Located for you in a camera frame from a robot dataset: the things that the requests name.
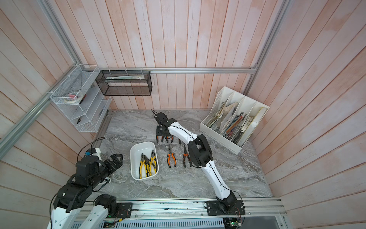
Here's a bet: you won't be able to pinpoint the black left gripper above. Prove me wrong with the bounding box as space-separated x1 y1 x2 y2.
89 154 124 189

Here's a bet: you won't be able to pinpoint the orange grey long-nose pliers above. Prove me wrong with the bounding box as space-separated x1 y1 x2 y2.
167 145 177 168

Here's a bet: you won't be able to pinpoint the white plastic storage box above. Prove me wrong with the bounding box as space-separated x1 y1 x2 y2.
130 142 160 181

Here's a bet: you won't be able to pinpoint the yellow black combination pliers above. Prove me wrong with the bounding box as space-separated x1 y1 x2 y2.
139 153 148 179

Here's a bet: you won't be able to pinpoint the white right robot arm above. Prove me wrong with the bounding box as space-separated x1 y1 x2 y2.
152 110 246 217

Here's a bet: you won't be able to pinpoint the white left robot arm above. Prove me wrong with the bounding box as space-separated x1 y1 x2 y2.
47 148 132 229

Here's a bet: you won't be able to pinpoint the white desktop file organizer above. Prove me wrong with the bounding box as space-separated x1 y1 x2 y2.
200 87 270 155

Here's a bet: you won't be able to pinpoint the tape roll on shelf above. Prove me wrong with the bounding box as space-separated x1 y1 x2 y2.
64 92 82 104

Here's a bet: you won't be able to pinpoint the black mesh wall basket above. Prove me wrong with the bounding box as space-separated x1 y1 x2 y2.
96 70 153 96

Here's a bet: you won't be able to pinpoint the white wire mesh shelf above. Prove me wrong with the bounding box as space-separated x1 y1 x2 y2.
51 65 112 133

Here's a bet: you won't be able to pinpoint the aluminium frame rail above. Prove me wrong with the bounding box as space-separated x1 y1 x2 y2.
1 1 293 158

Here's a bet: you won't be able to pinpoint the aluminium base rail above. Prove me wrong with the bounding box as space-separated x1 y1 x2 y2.
117 198 287 220

